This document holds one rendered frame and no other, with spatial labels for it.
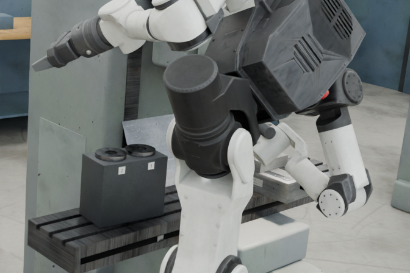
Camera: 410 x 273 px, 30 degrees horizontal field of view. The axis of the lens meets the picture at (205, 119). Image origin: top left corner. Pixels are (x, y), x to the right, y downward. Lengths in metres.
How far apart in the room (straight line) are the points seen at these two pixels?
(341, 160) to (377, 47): 7.91
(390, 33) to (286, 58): 8.08
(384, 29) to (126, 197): 7.81
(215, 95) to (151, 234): 0.78
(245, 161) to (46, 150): 1.40
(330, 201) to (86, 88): 1.07
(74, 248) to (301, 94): 0.75
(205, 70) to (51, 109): 1.42
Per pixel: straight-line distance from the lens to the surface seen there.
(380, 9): 9.79
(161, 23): 1.57
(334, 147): 1.95
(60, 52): 1.89
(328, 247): 4.65
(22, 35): 5.91
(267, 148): 2.08
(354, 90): 1.93
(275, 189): 2.48
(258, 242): 2.36
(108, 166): 2.10
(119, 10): 1.73
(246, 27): 1.71
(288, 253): 2.49
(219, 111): 1.54
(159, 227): 2.21
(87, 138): 2.69
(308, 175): 2.04
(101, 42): 1.82
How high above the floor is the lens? 1.82
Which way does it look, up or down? 15 degrees down
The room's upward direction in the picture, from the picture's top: 5 degrees clockwise
